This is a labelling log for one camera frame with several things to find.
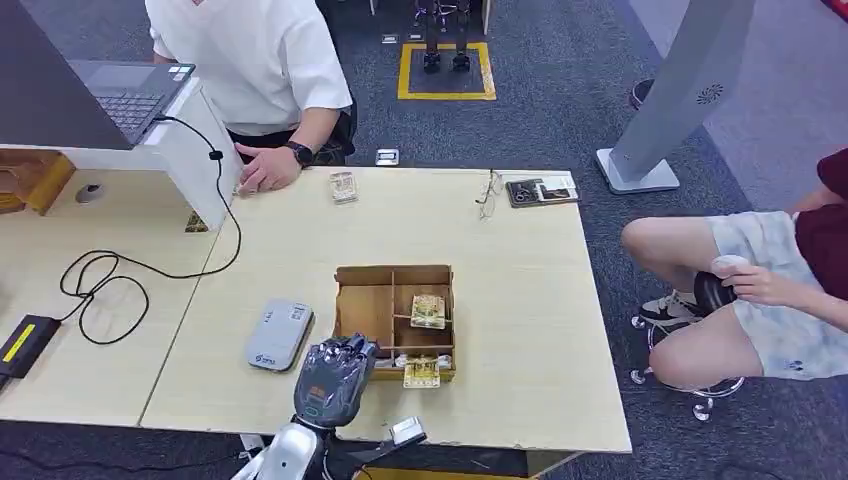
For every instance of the small white object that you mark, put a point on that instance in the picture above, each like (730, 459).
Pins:
(729, 262)

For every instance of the seated person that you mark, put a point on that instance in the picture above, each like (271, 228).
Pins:
(768, 331)

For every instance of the row of upright cards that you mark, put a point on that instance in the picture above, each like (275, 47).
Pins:
(424, 361)

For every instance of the dark photo booklet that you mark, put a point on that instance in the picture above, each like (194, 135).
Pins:
(542, 191)

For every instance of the white desk riser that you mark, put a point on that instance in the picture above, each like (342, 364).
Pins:
(192, 152)

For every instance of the silver floor socket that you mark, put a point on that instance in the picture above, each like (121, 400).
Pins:
(387, 157)

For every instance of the dark wristwatch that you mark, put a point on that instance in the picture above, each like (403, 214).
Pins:
(301, 154)

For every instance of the brown wooden tray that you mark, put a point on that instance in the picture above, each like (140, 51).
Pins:
(33, 179)

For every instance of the dark grey laptop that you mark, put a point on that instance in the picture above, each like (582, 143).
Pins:
(126, 93)

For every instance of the person in white shirt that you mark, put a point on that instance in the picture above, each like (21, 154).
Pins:
(252, 60)

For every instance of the small dark printed card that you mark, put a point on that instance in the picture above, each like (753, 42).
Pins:
(196, 223)

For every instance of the grey slanted pillar stand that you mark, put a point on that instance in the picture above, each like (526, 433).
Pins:
(676, 93)

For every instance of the yellow printed card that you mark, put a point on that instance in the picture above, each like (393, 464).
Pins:
(428, 311)
(421, 373)

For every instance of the grey round desk grommet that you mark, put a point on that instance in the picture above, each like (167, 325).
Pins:
(89, 193)

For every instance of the chrome wheeled stool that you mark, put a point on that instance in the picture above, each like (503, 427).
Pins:
(702, 394)

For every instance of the black shoe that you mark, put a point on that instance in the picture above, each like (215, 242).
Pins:
(712, 293)

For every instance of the black standing robot legs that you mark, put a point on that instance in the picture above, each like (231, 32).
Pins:
(430, 40)

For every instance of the white sneaker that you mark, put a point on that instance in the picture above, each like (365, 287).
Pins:
(669, 308)

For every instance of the black power brick yellow label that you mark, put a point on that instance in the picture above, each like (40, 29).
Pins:
(25, 344)

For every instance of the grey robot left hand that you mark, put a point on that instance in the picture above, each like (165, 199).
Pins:
(334, 384)

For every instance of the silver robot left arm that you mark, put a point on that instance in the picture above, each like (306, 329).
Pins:
(285, 457)

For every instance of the wooden card box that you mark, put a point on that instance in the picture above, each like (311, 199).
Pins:
(371, 311)

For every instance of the person's left hand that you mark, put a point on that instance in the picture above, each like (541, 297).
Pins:
(266, 169)

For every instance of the black round floor base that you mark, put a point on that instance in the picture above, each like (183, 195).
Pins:
(641, 93)

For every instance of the seated person's hand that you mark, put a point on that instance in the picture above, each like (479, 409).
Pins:
(755, 285)

